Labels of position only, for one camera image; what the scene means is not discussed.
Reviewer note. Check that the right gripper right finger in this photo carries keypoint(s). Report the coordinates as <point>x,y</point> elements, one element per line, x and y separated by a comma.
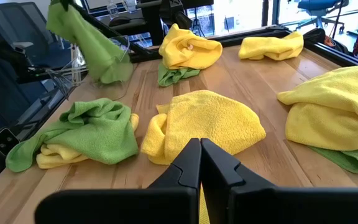
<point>291,208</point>

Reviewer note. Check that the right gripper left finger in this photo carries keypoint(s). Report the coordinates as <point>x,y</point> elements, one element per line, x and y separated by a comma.
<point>120,208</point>

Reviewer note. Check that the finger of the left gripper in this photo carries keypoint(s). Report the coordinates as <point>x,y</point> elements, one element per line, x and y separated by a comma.
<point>63,3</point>

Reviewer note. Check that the green microfiber towel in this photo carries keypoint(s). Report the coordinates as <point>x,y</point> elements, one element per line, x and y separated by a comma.
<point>98,133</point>
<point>172,77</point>
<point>353,160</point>
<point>95,53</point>

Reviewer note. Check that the yellow microfiber towel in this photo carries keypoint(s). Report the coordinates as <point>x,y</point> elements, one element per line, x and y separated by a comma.
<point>272,46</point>
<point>57,155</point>
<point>204,124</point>
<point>204,208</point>
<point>337,109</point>
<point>190,46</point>

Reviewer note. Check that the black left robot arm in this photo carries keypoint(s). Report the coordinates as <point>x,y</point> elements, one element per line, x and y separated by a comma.
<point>154,18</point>

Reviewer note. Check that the black office chair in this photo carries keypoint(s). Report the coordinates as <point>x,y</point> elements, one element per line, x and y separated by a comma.
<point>20,28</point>

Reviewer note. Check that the clear water bottle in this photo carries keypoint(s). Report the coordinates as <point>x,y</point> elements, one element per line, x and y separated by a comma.
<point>113,8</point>
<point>130,4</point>

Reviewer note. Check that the black computer mouse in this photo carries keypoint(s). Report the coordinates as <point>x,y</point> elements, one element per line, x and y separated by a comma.
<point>120,20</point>

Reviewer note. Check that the small black tripod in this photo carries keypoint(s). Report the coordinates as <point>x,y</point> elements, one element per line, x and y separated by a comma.
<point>197,23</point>

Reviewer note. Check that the black tripod stand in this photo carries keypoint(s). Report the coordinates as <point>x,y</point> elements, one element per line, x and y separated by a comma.
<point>337,18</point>

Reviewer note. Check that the blue swivel office chair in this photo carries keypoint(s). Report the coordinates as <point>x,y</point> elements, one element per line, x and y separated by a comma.
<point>317,6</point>

